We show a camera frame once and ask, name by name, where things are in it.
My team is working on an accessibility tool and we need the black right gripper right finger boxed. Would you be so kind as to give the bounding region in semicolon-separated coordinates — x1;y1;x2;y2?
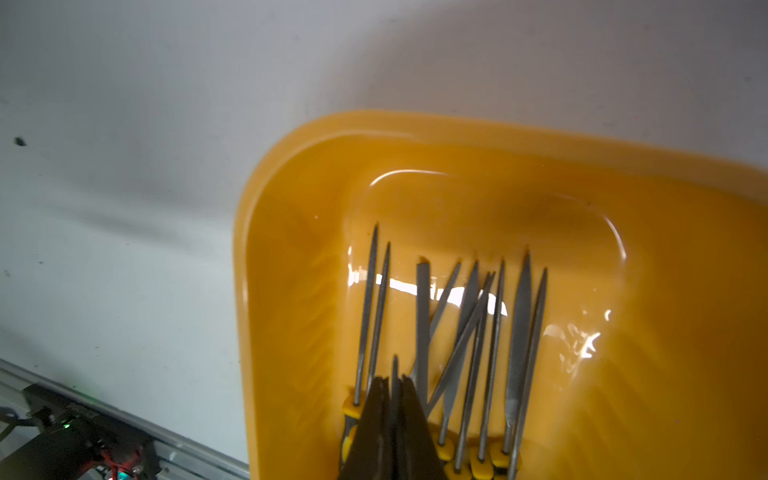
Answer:
397;376;447;480

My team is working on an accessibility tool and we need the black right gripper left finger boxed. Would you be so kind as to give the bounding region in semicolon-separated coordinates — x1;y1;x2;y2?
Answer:
338;377;390;480

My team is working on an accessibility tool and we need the file tool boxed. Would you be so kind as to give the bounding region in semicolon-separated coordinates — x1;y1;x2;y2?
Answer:
436;260;481;463
368;242;391;384
339;223;379;468
425;272;496;417
388;355;400;479

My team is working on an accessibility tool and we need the file tool moved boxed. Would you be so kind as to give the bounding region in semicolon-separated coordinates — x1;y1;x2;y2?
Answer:
414;260;430;408
430;262;461;338
470;259;506;479
501;251;532;470

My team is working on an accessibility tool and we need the yellow plastic storage tray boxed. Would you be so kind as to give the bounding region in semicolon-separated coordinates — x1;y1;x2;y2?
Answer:
233;111;767;479

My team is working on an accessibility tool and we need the aluminium front rail frame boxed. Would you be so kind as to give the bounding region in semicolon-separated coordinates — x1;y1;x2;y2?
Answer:
1;361;250;479

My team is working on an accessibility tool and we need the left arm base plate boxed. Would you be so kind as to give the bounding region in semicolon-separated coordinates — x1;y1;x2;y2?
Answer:
1;384;161;479

